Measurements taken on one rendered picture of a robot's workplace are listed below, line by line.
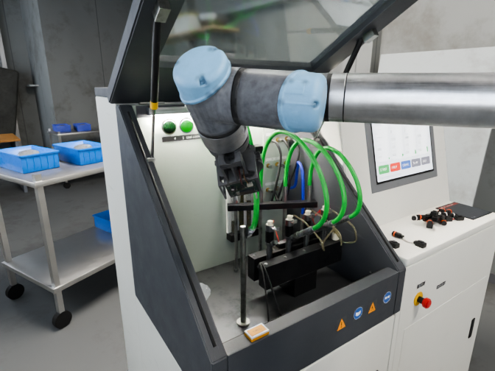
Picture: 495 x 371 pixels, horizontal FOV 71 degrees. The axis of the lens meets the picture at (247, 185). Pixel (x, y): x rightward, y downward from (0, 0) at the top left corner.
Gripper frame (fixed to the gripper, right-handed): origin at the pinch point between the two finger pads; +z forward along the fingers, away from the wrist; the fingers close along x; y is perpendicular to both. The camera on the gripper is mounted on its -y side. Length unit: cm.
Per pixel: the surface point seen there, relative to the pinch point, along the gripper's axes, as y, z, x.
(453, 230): -4, 70, 67
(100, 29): -527, 267, -243
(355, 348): 31, 54, 19
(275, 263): 5.1, 40.6, 0.4
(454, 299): 17, 91, 65
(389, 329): 26, 64, 32
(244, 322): 20.2, 42.4, -11.7
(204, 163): -32.5, 33.3, -17.6
